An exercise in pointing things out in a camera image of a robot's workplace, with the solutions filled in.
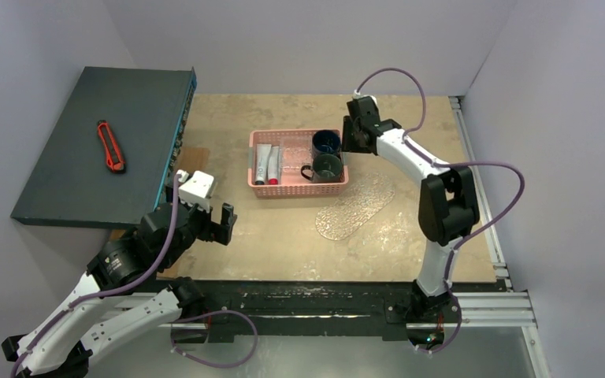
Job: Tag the aluminium frame rail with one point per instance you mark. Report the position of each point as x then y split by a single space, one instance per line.
532 341

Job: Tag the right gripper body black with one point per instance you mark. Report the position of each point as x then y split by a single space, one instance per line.
351 135

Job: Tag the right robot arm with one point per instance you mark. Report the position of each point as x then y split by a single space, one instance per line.
447 209

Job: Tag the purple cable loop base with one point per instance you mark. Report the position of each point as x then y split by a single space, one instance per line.
220 337

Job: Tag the red utility knife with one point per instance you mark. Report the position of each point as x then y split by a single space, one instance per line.
113 155

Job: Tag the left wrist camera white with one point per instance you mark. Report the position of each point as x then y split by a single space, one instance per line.
195 188

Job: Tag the pink plastic basket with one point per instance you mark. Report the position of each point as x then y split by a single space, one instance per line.
298 188

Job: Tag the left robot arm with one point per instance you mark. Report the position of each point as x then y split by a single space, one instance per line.
75 336

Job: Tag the white toothpaste tube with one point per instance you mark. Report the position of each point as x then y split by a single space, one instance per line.
262 162

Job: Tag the dark blue cup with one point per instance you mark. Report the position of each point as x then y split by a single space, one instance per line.
326 142

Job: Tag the dark grey network switch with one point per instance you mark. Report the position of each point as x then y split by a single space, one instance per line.
70 185

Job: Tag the clear textured oval tray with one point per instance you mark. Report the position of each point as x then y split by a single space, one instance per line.
361 201

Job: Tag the clear plastic soap dish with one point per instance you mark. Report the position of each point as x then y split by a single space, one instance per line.
295 152

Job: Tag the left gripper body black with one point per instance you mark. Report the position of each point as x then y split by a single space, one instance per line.
202 225

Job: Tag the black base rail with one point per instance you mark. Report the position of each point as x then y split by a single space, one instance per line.
334 309

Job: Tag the dark green mug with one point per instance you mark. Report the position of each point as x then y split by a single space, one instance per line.
325 168

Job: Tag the red cap toothpaste tube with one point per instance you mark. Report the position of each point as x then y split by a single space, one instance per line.
273 169

